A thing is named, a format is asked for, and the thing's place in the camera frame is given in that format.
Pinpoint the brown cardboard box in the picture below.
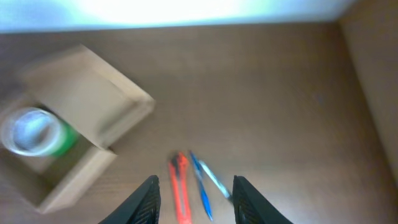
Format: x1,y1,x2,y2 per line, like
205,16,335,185
1,45,155,213

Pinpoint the orange utility knife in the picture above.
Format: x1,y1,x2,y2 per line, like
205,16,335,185
168,152,192,224

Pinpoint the black permanent marker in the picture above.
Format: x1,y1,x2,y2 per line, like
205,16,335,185
199,160,233,203

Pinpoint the blue pen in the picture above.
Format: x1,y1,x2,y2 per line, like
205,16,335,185
189,151,213,222

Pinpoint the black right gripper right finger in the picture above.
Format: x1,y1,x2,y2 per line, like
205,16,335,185
233,175,292,224

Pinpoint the green tape roll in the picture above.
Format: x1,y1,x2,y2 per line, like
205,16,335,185
40,106,80,157

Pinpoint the beige masking tape roll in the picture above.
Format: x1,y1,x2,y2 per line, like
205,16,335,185
1,107,67,157

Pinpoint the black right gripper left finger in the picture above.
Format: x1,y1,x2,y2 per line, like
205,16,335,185
99,175,161,224

